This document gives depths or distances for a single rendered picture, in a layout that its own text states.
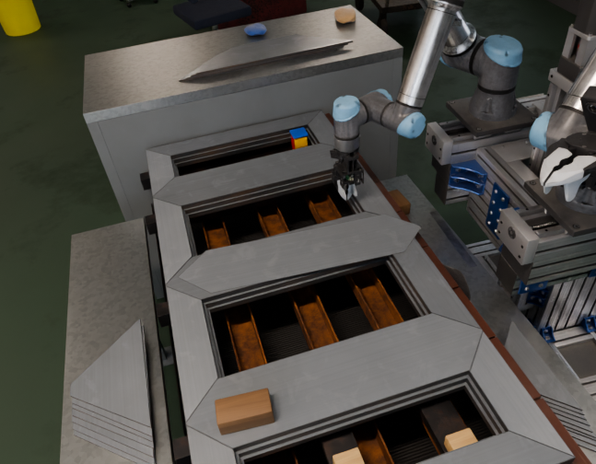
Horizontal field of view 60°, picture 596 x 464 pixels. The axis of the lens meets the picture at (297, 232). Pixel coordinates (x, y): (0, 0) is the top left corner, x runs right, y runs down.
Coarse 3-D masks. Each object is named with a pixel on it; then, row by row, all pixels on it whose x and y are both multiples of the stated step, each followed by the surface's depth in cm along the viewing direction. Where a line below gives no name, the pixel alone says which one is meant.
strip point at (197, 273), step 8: (200, 256) 154; (192, 264) 152; (200, 264) 152; (184, 272) 150; (192, 272) 150; (200, 272) 149; (208, 272) 149; (184, 280) 147; (192, 280) 147; (200, 280) 147; (208, 280) 147; (208, 288) 144
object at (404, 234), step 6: (390, 216) 161; (390, 222) 159; (396, 222) 158; (402, 222) 158; (396, 228) 156; (402, 228) 156; (408, 228) 156; (396, 234) 154; (402, 234) 154; (408, 234) 154; (414, 234) 154; (402, 240) 152; (408, 240) 152; (402, 246) 150; (408, 246) 150
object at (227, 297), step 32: (192, 160) 201; (256, 192) 179; (288, 192) 182; (320, 224) 161; (192, 256) 155; (384, 256) 152; (192, 288) 145; (256, 288) 145; (288, 288) 147; (448, 384) 118; (352, 416) 114; (256, 448) 110
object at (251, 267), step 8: (256, 240) 158; (240, 248) 156; (248, 248) 155; (256, 248) 155; (240, 256) 153; (248, 256) 153; (256, 256) 152; (240, 264) 150; (248, 264) 150; (256, 264) 150; (240, 272) 148; (248, 272) 148; (256, 272) 147; (264, 272) 147; (240, 280) 146; (248, 280) 145; (256, 280) 145; (264, 280) 145
